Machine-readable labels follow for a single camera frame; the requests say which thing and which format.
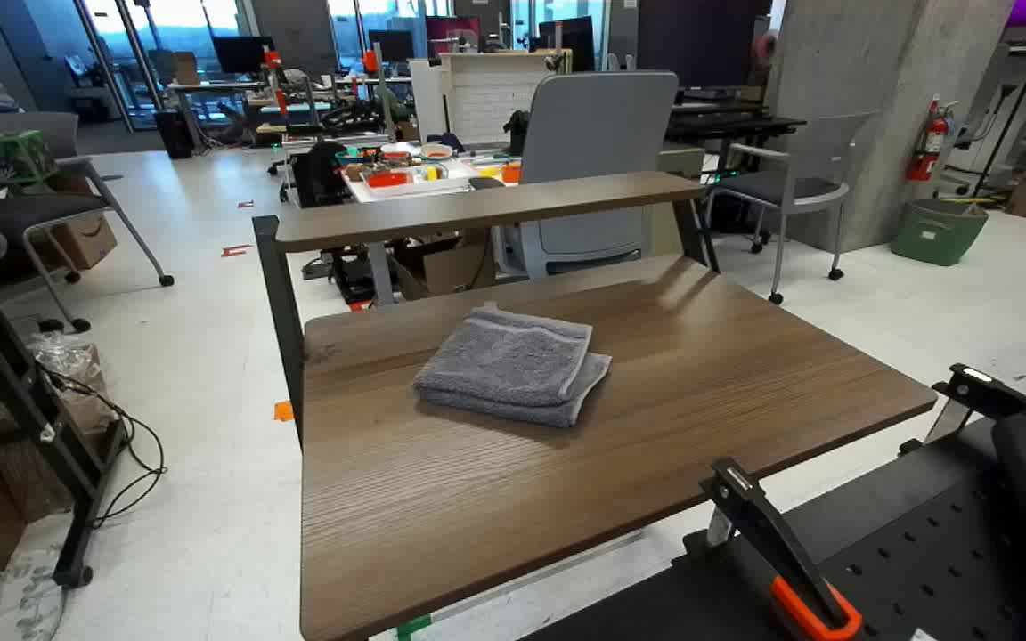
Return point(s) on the grey armchair on casters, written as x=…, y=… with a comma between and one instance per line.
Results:
x=805, y=164

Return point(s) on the grey chair with metal legs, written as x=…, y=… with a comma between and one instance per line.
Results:
x=43, y=201

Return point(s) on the raised wooden desk shelf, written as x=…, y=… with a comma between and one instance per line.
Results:
x=479, y=207

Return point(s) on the black computer monitor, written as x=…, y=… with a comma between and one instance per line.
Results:
x=241, y=55

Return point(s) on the red fire extinguisher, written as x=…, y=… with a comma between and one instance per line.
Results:
x=929, y=145

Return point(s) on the white board with wooden frame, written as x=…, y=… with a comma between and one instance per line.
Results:
x=498, y=103

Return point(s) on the green tape piece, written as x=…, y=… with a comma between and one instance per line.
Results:
x=415, y=626

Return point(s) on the green plastic bin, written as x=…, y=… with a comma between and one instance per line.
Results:
x=938, y=233

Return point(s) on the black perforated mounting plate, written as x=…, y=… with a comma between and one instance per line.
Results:
x=918, y=556

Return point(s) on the orange floor tape piece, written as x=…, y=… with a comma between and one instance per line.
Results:
x=283, y=412

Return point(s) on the grey towel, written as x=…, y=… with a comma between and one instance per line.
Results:
x=510, y=362

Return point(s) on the small brown cardboard box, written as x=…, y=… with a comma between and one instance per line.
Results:
x=87, y=241

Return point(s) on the open cardboard box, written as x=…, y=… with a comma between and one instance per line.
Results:
x=443, y=268

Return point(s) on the grey high-back office chair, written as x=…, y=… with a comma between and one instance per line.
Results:
x=599, y=129

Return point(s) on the black clamp with silver bar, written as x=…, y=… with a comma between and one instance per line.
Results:
x=976, y=392

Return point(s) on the white cluttered work table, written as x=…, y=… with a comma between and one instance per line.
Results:
x=430, y=174

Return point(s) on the black metal rack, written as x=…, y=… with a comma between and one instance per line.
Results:
x=15, y=392

